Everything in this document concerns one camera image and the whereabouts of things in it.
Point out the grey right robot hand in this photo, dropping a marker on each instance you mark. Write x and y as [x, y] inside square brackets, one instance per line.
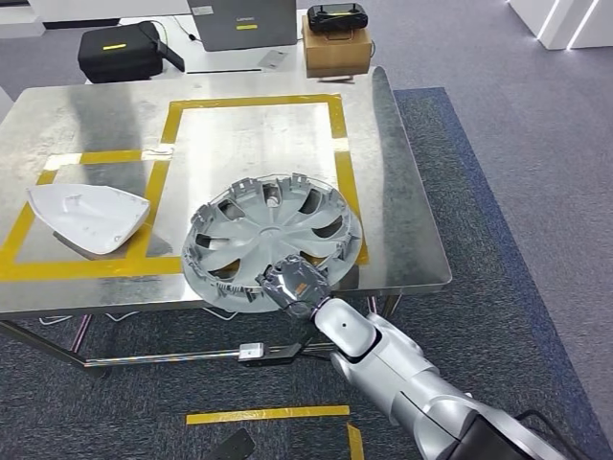
[297, 289]

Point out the grey plastic wheel cover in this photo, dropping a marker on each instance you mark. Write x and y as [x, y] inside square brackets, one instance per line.
[268, 235]

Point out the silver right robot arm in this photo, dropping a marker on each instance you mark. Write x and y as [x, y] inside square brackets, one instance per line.
[393, 374]

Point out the steel workbench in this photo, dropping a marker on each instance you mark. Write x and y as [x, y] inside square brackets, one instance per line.
[397, 190]

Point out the large yellow tape rectangle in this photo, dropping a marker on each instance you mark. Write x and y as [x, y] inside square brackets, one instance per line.
[249, 100]

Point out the grey card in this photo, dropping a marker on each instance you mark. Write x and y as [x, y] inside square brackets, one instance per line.
[273, 59]

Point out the brown cardboard box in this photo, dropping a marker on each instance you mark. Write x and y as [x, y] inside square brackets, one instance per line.
[335, 54]

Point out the grey laptop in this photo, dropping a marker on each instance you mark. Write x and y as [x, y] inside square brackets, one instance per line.
[239, 25]

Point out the black handheld controller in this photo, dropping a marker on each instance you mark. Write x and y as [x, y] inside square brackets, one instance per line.
[338, 16]

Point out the white car mirror cover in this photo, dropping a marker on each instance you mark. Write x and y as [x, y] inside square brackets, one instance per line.
[90, 219]

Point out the black case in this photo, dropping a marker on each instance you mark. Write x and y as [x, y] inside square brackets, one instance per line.
[120, 54]

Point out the white panel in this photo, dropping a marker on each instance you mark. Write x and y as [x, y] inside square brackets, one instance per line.
[4, 101]

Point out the white cabinet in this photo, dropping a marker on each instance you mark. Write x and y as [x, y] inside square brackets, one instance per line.
[560, 19]

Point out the black right camera bracket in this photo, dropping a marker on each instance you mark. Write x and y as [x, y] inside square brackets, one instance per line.
[287, 353]

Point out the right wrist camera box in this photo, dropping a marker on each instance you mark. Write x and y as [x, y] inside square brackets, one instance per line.
[251, 352]

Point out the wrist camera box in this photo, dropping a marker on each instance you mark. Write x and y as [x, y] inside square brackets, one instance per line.
[232, 446]
[251, 352]

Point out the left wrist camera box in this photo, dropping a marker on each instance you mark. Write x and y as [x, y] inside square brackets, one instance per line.
[232, 446]

